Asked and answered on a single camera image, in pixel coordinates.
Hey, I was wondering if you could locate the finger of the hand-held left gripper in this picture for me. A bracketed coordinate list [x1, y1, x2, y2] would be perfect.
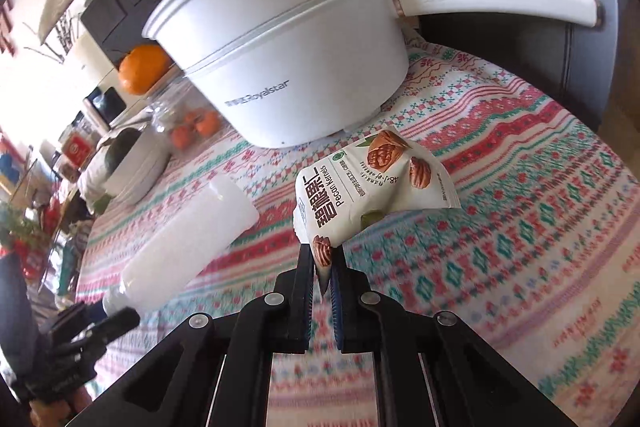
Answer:
[75, 307, 142, 348]

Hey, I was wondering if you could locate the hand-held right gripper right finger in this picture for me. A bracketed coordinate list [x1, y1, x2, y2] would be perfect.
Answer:
[329, 248, 549, 427]

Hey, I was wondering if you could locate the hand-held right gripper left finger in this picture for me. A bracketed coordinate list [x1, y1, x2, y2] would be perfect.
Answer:
[97, 243, 317, 427]

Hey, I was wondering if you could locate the translucent white plastic cup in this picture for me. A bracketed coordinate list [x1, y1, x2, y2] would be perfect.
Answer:
[102, 174, 261, 315]

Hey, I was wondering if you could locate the green and white snack packet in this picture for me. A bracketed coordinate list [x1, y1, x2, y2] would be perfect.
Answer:
[292, 124, 463, 296]

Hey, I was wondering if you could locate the person's left forearm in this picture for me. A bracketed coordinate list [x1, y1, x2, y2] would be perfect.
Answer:
[0, 252, 43, 388]

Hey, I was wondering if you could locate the green plant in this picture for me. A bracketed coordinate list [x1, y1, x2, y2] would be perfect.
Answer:
[0, 202, 42, 249]

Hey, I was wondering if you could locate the white bowl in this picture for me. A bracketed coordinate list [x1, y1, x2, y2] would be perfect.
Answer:
[102, 129, 171, 206]

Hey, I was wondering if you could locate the dark green fruit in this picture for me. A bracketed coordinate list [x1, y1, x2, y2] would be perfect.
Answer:
[102, 129, 141, 173]

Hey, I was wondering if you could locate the red tin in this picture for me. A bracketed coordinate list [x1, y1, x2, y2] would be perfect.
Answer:
[62, 132, 96, 168]

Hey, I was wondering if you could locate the patterned tablecloth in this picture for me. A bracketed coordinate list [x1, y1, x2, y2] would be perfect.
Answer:
[75, 27, 640, 427]

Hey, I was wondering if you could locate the white and black appliance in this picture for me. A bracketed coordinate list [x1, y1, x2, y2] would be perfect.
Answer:
[82, 86, 126, 133]

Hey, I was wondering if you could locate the glass jar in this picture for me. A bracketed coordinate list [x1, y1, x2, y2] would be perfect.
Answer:
[147, 62, 224, 152]

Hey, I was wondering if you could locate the white electric pot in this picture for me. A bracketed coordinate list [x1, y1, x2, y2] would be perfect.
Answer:
[141, 0, 606, 150]

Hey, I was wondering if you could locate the large orange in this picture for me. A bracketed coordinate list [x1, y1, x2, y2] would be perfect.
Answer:
[117, 44, 174, 96]

